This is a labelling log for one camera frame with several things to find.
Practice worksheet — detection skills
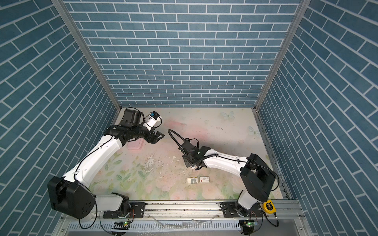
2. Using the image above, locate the staple box tray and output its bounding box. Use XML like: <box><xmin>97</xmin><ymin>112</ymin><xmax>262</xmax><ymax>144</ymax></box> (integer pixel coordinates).
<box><xmin>187</xmin><ymin>178</ymin><xmax>198</xmax><ymax>184</ymax></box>

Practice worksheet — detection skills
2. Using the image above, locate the staple box sleeve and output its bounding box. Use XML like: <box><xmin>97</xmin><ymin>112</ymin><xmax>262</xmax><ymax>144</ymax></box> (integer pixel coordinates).
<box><xmin>199</xmin><ymin>177</ymin><xmax>210</xmax><ymax>183</ymax></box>

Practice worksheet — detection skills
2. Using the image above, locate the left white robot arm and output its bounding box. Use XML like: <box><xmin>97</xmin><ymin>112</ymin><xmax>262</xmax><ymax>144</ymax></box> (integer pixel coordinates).
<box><xmin>47</xmin><ymin>107</ymin><xmax>164</xmax><ymax>222</ymax></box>

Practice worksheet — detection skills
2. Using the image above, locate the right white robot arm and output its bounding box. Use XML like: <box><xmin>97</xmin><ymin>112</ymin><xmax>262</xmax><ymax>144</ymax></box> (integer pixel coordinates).
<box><xmin>178</xmin><ymin>139</ymin><xmax>279</xmax><ymax>212</ymax></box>

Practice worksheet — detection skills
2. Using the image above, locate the pink flat case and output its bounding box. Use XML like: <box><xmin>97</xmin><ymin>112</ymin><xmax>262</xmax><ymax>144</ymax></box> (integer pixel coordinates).
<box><xmin>127</xmin><ymin>138</ymin><xmax>145</xmax><ymax>151</ymax></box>

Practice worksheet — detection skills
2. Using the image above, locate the yellow tape measure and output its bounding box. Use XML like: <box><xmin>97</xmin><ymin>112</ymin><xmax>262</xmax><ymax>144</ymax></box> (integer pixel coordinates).
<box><xmin>262</xmin><ymin>200</ymin><xmax>277</xmax><ymax>214</ymax></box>

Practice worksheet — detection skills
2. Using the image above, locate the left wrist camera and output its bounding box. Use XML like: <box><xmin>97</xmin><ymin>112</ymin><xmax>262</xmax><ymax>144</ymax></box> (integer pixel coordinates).
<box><xmin>143</xmin><ymin>111</ymin><xmax>162</xmax><ymax>131</ymax></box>

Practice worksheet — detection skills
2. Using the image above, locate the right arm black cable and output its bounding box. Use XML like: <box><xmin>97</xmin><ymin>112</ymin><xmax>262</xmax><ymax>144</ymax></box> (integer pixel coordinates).
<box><xmin>167</xmin><ymin>129</ymin><xmax>195</xmax><ymax>160</ymax></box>

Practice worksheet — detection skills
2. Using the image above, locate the aluminium front rail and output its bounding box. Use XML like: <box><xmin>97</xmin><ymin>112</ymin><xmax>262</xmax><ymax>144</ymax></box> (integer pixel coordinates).
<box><xmin>53</xmin><ymin>200</ymin><xmax>312</xmax><ymax>236</ymax></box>

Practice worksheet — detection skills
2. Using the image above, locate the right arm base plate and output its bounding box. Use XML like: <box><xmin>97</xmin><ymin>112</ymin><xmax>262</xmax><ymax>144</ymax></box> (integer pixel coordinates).
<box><xmin>220</xmin><ymin>201</ymin><xmax>263</xmax><ymax>218</ymax></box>

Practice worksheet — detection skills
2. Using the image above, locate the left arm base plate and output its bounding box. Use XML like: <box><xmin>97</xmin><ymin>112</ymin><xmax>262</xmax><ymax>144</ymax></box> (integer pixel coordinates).
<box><xmin>102</xmin><ymin>202</ymin><xmax>146</xmax><ymax>219</ymax></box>

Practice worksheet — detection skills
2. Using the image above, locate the aluminium corner post left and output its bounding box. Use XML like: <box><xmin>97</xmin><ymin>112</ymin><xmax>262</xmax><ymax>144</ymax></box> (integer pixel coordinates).
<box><xmin>51</xmin><ymin>0</ymin><xmax>122</xmax><ymax>111</ymax></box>

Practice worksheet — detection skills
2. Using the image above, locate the aluminium corner post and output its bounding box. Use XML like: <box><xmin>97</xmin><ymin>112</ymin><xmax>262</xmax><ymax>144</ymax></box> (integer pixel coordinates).
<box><xmin>254</xmin><ymin>0</ymin><xmax>312</xmax><ymax>110</ymax></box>
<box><xmin>51</xmin><ymin>0</ymin><xmax>122</xmax><ymax>111</ymax></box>

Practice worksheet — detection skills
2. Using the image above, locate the aluminium corner post right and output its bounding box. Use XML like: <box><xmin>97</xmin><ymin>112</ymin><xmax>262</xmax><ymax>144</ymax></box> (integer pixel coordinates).
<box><xmin>254</xmin><ymin>0</ymin><xmax>312</xmax><ymax>110</ymax></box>

